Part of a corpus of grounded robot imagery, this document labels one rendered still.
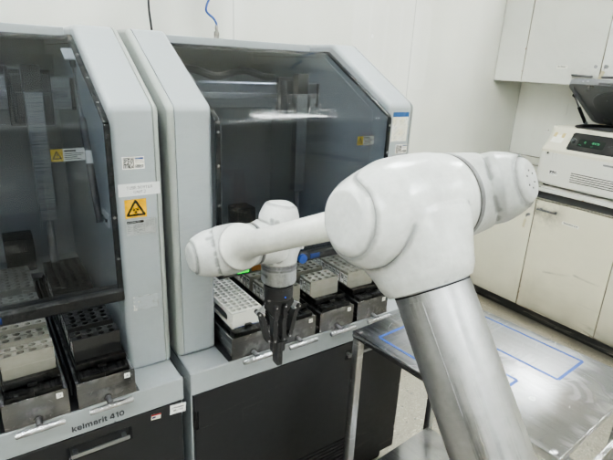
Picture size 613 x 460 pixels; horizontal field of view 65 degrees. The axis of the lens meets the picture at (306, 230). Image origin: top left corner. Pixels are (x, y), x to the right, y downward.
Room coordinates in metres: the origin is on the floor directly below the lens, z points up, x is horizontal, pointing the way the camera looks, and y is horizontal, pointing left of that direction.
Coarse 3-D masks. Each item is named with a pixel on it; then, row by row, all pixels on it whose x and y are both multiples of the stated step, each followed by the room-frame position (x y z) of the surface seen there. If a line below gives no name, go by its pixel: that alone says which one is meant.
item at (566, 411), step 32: (384, 320) 1.31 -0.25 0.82; (352, 352) 1.24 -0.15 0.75; (384, 352) 1.14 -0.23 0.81; (512, 352) 1.16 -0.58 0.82; (544, 352) 1.17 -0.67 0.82; (576, 352) 1.18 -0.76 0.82; (352, 384) 1.23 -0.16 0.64; (512, 384) 1.02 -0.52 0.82; (544, 384) 1.02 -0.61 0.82; (576, 384) 1.03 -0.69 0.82; (608, 384) 1.04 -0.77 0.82; (352, 416) 1.22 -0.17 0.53; (544, 416) 0.90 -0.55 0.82; (576, 416) 0.91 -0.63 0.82; (608, 416) 0.93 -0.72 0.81; (352, 448) 1.23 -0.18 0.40; (416, 448) 1.38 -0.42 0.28; (544, 448) 0.81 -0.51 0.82; (576, 448) 0.83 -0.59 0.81; (608, 448) 0.86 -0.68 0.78
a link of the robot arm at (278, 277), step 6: (264, 270) 1.09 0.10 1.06; (270, 270) 1.08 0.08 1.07; (276, 270) 1.08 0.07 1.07; (282, 270) 1.08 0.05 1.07; (288, 270) 1.09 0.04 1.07; (294, 270) 1.10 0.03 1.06; (264, 276) 1.10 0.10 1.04; (270, 276) 1.08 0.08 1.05; (276, 276) 1.08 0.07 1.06; (282, 276) 1.08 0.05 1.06; (288, 276) 1.09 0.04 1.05; (294, 276) 1.10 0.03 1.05; (264, 282) 1.10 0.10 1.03; (270, 282) 1.08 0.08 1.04; (276, 282) 1.08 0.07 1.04; (282, 282) 1.08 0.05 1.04; (288, 282) 1.09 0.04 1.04; (294, 282) 1.10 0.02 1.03
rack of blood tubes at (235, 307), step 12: (216, 288) 1.39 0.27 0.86; (228, 288) 1.39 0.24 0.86; (240, 288) 1.39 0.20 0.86; (216, 300) 1.31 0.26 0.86; (228, 300) 1.31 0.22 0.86; (240, 300) 1.31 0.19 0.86; (252, 300) 1.31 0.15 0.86; (216, 312) 1.31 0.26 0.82; (228, 312) 1.24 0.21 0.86; (240, 312) 1.24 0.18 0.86; (252, 312) 1.26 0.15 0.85; (228, 324) 1.24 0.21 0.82; (240, 324) 1.24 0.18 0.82
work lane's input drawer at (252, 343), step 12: (216, 324) 1.27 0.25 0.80; (252, 324) 1.26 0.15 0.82; (216, 336) 1.27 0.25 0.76; (228, 336) 1.20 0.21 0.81; (240, 336) 1.21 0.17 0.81; (252, 336) 1.22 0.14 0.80; (228, 348) 1.20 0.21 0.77; (240, 348) 1.20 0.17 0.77; (252, 348) 1.22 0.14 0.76; (264, 348) 1.24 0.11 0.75; (252, 360) 1.17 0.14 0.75
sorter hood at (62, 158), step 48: (0, 48) 1.23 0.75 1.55; (48, 48) 1.30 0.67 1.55; (0, 96) 1.07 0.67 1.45; (48, 96) 1.12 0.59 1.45; (96, 96) 1.17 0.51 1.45; (0, 144) 0.98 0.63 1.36; (48, 144) 1.03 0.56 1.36; (96, 144) 1.08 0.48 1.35; (0, 192) 0.97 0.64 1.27; (48, 192) 1.02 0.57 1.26; (96, 192) 1.08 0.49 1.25; (0, 240) 0.96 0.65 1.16; (48, 240) 1.01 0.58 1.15; (96, 240) 1.07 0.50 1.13; (0, 288) 0.95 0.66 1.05; (48, 288) 1.01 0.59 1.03; (96, 288) 1.06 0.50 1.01
